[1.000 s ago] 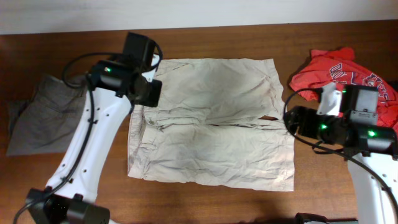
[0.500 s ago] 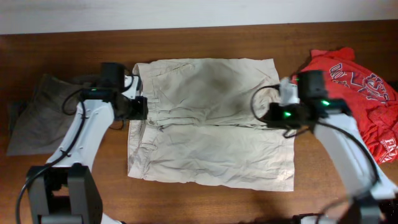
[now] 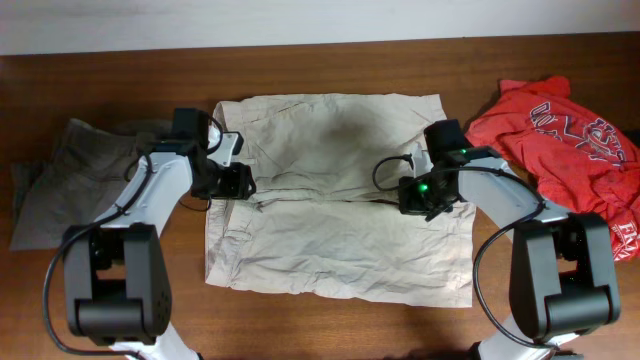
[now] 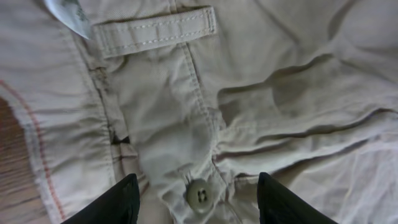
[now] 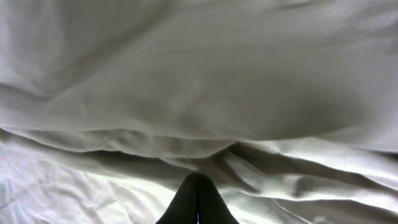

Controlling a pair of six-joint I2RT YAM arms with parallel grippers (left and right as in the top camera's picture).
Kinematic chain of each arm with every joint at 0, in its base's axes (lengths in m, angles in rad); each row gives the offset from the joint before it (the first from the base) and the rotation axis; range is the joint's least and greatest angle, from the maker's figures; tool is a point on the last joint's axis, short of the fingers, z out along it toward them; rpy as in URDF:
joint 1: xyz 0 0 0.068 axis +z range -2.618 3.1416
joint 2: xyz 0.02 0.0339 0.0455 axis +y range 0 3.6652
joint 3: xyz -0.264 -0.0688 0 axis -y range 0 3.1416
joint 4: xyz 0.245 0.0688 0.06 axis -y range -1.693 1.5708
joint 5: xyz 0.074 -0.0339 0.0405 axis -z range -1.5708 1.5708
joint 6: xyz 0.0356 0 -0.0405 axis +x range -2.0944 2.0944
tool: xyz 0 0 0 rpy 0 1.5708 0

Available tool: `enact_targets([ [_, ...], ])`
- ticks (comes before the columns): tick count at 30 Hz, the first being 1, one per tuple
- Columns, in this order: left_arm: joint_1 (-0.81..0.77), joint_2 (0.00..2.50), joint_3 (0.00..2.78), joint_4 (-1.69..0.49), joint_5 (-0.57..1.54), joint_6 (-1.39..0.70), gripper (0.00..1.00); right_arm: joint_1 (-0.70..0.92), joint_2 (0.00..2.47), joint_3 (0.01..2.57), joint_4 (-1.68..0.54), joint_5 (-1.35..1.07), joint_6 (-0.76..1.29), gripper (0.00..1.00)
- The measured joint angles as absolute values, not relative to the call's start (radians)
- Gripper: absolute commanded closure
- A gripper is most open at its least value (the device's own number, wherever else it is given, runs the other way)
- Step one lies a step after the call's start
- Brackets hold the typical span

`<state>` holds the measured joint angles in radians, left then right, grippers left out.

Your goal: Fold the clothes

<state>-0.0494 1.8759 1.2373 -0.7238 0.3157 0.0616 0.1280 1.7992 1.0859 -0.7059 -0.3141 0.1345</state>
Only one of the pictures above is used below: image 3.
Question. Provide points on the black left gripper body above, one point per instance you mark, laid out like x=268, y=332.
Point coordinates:
x=222, y=182

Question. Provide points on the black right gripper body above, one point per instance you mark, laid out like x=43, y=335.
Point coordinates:
x=423, y=195

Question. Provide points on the grey folded shorts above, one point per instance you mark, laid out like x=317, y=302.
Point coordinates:
x=82, y=179

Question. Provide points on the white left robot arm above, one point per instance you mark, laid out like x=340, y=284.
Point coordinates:
x=117, y=290

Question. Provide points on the red printed t-shirt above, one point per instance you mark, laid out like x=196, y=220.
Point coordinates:
x=578, y=159

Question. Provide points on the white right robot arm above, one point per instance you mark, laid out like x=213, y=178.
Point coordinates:
x=562, y=282

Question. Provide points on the beige khaki shorts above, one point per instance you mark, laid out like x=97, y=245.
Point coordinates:
x=324, y=218

